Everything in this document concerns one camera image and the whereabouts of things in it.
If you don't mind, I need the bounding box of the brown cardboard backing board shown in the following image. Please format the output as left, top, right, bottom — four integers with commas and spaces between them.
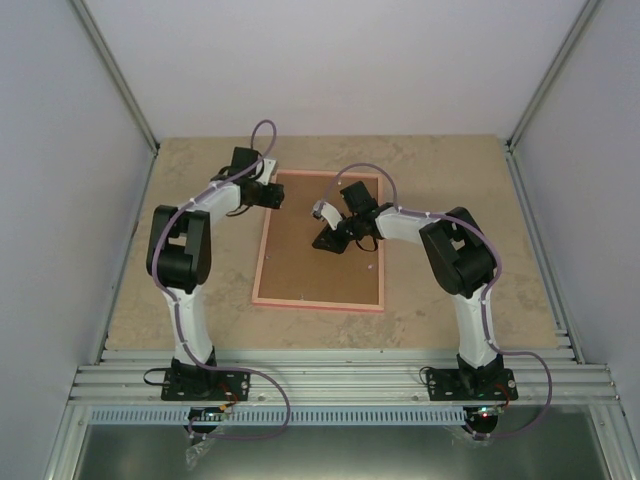
257, 172, 387, 306

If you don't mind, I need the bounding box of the pink wooden picture frame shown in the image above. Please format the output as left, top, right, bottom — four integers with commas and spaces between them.
250, 168, 393, 314

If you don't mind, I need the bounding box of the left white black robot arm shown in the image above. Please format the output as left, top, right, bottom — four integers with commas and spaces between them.
146, 147, 284, 399

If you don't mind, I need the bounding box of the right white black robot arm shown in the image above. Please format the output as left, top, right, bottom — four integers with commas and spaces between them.
312, 181, 509, 401

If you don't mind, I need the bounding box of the crumpled clear plastic wrap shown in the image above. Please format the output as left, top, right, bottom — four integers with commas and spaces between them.
185, 439, 210, 471

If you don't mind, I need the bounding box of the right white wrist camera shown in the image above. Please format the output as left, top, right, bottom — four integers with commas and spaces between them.
311, 200, 343, 231

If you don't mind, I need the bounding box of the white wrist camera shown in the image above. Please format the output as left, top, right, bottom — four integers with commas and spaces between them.
255, 158, 278, 185
311, 200, 343, 231

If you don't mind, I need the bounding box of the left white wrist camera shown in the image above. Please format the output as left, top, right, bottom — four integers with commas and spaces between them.
255, 158, 278, 185

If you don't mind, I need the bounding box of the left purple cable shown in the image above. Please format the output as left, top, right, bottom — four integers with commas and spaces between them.
151, 119, 292, 442

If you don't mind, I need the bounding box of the purple cable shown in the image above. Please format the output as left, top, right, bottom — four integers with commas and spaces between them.
151, 119, 292, 442
319, 163, 553, 442

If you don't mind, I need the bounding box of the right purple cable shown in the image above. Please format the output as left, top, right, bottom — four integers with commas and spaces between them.
319, 163, 553, 442

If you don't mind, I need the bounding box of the right aluminium corner post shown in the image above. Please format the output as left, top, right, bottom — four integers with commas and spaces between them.
505, 0, 604, 151

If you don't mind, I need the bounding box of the aluminium corner post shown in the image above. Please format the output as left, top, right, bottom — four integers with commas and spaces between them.
505, 0, 604, 151
68, 0, 159, 155

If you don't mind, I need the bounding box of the grey slotted cable duct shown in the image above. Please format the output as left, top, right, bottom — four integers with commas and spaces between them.
88, 406, 466, 427

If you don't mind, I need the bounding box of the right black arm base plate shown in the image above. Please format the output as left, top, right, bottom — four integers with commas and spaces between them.
419, 367, 519, 402

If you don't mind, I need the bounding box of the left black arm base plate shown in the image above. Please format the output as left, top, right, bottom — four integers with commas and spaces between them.
160, 370, 251, 403

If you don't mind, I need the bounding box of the left aluminium corner post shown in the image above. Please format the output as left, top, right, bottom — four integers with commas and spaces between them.
68, 0, 159, 155

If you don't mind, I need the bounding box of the aluminium rail bed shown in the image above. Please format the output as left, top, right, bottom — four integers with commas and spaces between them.
68, 330, 620, 406

